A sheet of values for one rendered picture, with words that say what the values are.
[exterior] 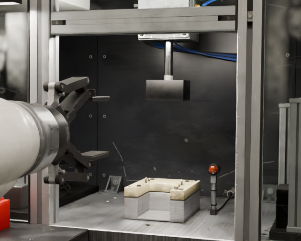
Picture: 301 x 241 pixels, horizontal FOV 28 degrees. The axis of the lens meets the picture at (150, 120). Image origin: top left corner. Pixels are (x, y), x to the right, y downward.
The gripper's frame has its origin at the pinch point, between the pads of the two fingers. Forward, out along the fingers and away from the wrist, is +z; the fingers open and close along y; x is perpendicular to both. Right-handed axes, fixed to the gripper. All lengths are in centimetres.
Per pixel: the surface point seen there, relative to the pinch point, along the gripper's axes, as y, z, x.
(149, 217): -21.0, 32.5, 1.2
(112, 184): -20, 64, 22
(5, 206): -16.9, 15.4, 25.1
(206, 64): 12, 64, -4
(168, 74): 9.2, 41.5, -0.1
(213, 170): -11.5, 41.0, -10.5
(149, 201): -19.0, 39.9, 3.5
